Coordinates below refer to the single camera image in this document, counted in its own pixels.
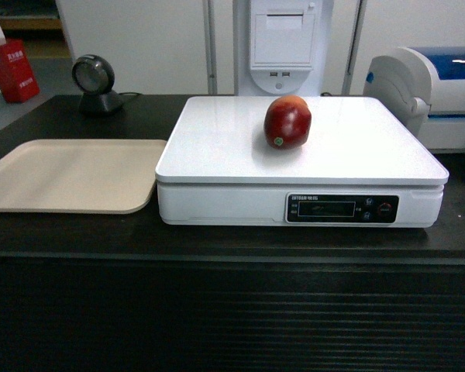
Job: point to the dark red mango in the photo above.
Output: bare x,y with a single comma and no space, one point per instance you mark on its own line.
287,122

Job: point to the white electronic checkout scale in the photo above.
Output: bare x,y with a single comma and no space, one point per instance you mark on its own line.
359,167

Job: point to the black checkout counter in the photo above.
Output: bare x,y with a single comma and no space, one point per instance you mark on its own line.
131,293

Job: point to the black orb barcode scanner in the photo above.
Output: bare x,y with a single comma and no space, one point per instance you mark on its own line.
95,77

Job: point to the beige plastic tray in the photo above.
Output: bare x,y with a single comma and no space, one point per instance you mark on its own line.
90,176

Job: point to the white and blue label printer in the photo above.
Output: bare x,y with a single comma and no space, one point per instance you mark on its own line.
424,88

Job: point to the red fire extinguisher box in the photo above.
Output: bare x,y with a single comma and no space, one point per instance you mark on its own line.
17,81

